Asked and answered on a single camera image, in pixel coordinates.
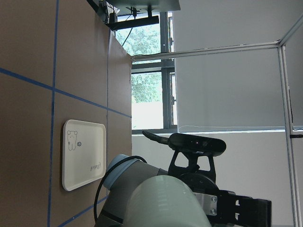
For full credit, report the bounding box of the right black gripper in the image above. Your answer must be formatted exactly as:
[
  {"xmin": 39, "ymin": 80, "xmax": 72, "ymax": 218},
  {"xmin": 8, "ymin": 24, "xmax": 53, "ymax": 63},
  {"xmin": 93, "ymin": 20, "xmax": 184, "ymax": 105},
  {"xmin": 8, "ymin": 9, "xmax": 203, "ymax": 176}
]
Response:
[{"xmin": 168, "ymin": 171, "xmax": 272, "ymax": 226}]

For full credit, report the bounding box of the pale green cup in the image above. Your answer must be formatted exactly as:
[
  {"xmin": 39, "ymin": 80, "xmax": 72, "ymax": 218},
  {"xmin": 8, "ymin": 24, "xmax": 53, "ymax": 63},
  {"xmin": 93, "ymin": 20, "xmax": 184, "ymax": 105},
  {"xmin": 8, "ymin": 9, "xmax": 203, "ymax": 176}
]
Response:
[{"xmin": 123, "ymin": 175, "xmax": 211, "ymax": 227}]

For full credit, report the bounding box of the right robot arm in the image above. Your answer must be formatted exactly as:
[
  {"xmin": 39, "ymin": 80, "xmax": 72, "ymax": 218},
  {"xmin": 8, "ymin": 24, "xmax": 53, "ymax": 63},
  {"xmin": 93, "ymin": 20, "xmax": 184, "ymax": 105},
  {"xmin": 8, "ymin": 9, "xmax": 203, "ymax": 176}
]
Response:
[{"xmin": 93, "ymin": 155, "xmax": 272, "ymax": 227}]

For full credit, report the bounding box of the cream plastic tray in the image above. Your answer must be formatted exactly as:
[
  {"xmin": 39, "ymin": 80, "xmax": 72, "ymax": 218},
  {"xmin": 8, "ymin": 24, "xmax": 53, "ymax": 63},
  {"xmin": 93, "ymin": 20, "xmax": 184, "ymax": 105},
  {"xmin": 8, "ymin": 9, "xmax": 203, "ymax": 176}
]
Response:
[{"xmin": 62, "ymin": 119, "xmax": 106, "ymax": 192}]

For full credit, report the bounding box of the black monitor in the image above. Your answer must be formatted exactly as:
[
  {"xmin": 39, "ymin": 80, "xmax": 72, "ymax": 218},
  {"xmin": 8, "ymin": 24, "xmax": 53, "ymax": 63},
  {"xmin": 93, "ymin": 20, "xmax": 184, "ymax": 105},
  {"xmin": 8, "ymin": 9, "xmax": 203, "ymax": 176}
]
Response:
[{"xmin": 106, "ymin": 0, "xmax": 180, "ymax": 31}]

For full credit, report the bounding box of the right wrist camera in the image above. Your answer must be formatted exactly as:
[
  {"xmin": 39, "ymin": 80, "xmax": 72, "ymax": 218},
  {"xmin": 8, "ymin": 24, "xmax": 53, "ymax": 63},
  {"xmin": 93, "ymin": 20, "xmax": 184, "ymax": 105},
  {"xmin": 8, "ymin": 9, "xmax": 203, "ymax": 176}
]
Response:
[{"xmin": 142, "ymin": 131, "xmax": 226, "ymax": 181}]

